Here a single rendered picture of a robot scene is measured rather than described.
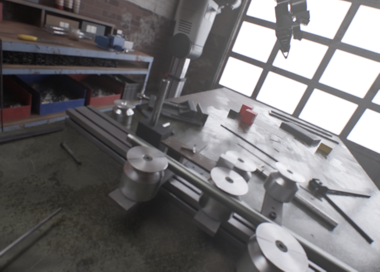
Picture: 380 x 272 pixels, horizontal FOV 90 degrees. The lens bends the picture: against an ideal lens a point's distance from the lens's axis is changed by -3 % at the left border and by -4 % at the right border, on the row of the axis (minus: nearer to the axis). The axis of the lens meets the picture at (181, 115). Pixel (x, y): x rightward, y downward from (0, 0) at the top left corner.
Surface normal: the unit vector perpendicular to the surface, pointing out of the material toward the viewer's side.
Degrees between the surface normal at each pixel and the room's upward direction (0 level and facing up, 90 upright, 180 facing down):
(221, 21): 90
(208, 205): 90
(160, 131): 0
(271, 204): 0
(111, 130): 0
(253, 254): 41
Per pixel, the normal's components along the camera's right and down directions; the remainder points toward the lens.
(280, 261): 0.31, -0.88
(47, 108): 0.82, 0.44
